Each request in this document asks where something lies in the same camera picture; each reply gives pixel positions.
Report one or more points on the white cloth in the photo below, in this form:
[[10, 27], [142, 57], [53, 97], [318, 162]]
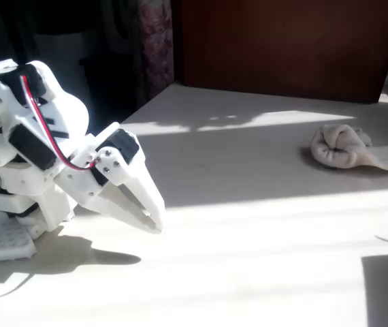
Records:
[[337, 150]]

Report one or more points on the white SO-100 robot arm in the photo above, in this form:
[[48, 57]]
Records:
[[68, 109]]

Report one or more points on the floral patterned curtain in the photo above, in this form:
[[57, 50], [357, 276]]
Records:
[[154, 44]]

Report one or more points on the dark brown wooden cabinet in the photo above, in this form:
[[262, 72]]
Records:
[[282, 47]]

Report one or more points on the white perforated base plate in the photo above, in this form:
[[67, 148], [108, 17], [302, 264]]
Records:
[[0, 242]]

